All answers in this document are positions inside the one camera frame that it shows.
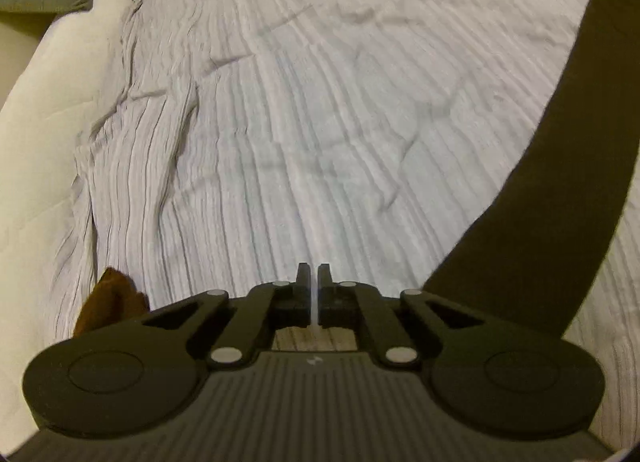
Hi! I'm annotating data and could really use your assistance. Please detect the dark brown long-sleeve sweater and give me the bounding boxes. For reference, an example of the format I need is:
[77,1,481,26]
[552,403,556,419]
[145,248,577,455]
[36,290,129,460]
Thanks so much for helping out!
[72,0,640,339]

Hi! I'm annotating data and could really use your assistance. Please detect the white striped bed duvet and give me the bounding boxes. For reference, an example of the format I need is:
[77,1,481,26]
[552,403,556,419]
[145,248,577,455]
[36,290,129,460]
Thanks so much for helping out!
[49,0,640,450]

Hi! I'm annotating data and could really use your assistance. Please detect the cream white pillow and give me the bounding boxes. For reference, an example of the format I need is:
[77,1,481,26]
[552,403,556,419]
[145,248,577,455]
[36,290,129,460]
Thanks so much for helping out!
[1,0,131,453]

